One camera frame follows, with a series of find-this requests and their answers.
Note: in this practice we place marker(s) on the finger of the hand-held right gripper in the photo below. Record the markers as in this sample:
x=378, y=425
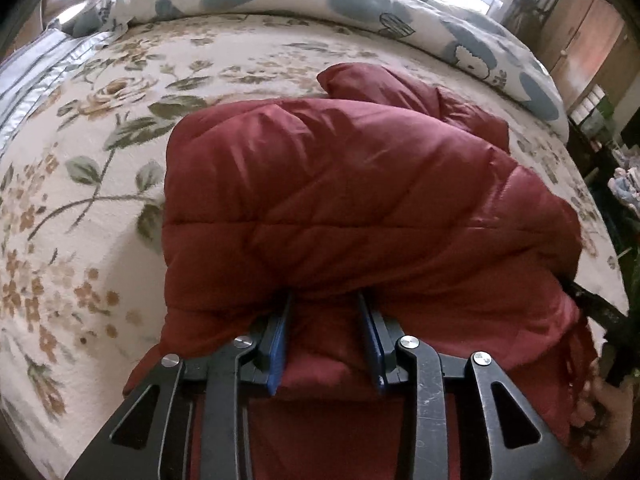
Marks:
x=590, y=297

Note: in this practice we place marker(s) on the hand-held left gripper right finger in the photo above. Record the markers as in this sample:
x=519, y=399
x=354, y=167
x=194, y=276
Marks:
x=372, y=350

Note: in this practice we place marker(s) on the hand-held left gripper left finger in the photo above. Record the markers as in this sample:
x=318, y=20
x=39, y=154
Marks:
x=276, y=355

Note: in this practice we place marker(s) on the red quilted jacket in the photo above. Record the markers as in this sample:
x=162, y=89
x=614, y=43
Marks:
x=350, y=195

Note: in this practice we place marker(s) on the person's right hand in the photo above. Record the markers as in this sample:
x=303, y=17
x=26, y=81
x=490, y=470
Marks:
x=612, y=420

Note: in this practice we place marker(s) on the dark shelf with small things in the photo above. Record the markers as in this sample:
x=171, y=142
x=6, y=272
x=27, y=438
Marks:
x=600, y=120

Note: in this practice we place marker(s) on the floral blanket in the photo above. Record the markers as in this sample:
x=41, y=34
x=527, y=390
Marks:
x=85, y=170

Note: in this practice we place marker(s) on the wooden wardrobe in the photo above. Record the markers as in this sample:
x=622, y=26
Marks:
x=585, y=30

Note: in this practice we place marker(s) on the striped pillow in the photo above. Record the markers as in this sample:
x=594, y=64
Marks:
x=30, y=75

